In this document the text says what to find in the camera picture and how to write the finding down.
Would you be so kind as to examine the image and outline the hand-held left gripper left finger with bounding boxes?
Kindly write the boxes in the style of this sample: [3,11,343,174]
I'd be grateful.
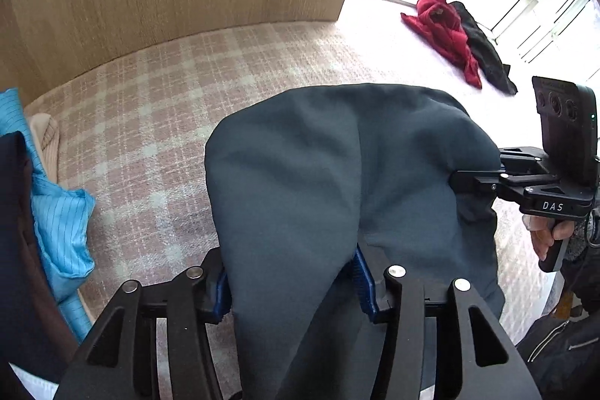
[54,246,245,400]

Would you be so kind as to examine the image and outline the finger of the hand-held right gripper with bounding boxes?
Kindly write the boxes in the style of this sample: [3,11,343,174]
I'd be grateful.
[449,168,507,197]

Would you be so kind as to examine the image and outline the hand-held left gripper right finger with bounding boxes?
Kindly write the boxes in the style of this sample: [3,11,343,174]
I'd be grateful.
[351,243,545,400]

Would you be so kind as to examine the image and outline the dark grey shorts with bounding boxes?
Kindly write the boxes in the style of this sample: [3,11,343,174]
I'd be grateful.
[205,84,506,400]

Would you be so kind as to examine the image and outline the person's right hand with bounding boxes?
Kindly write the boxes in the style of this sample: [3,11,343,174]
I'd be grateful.
[521,213,587,262]

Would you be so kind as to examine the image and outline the black garment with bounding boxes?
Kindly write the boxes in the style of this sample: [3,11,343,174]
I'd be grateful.
[450,1,519,96]

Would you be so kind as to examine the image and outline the red garment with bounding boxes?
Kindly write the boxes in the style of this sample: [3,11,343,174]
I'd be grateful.
[400,0,483,90]

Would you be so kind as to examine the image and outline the blue striped garment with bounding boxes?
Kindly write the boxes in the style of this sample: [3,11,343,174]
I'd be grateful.
[0,88,97,342]

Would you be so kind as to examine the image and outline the dark navy garment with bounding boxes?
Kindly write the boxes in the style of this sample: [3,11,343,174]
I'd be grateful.
[0,156,80,377]

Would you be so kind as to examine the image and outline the black jacket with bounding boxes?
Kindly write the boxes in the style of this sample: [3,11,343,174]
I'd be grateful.
[516,306,600,400]

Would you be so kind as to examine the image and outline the pink plaid bed sheet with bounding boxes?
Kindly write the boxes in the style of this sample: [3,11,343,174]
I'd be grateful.
[21,0,568,400]

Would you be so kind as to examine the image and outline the white folded garment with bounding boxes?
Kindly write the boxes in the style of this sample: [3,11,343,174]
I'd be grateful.
[9,363,62,400]

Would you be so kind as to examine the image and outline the beige folded garment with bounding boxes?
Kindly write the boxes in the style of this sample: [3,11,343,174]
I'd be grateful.
[25,112,61,185]

